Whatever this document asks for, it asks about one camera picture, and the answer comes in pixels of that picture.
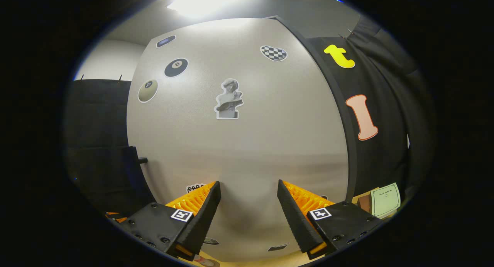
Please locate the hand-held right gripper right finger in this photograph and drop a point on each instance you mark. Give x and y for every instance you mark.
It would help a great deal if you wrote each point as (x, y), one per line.
(295, 222)

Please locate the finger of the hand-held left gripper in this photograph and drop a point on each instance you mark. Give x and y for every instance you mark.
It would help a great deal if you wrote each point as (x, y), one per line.
(115, 217)

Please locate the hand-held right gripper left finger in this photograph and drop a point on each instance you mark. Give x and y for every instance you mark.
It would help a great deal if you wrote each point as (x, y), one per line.
(202, 222)

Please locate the round brown coaster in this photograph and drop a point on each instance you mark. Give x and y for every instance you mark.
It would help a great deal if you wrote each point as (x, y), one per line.
(212, 263)

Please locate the grey cabinet door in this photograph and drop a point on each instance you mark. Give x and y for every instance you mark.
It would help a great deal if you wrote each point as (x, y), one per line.
(270, 143)

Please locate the brown book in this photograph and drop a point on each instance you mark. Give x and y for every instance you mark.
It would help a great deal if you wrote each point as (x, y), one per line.
(364, 204)

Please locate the pale green book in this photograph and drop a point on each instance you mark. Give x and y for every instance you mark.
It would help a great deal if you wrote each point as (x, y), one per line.
(386, 200)

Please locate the black backdrop cloth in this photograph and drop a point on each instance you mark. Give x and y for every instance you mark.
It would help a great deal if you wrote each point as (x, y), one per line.
(386, 151)

